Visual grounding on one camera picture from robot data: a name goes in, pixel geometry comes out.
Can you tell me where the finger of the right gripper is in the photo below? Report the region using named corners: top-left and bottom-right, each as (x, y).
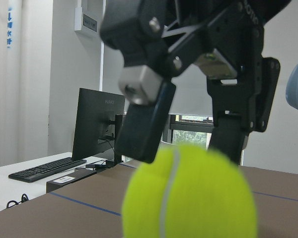
top-left (168, 0), bottom-right (281, 166)

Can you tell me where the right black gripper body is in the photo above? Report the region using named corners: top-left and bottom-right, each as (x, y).
top-left (163, 0), bottom-right (293, 30)

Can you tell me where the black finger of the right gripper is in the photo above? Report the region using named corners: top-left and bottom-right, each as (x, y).
top-left (100, 0), bottom-right (181, 163)

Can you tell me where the yellow tennis ball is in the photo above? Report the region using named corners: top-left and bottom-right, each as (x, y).
top-left (122, 144), bottom-right (258, 238)

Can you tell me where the black computer monitor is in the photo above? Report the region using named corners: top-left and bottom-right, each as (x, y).
top-left (72, 88), bottom-right (125, 161)

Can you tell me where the dark brown box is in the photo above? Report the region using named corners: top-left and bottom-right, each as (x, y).
top-left (46, 169), bottom-right (97, 193)

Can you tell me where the black keyboard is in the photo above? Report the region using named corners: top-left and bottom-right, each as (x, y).
top-left (8, 157), bottom-right (87, 183)

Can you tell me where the white wall box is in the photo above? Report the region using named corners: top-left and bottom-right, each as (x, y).
top-left (74, 0), bottom-right (104, 38)

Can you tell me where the blue wall sign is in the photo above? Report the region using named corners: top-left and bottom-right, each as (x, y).
top-left (6, 6), bottom-right (13, 49)

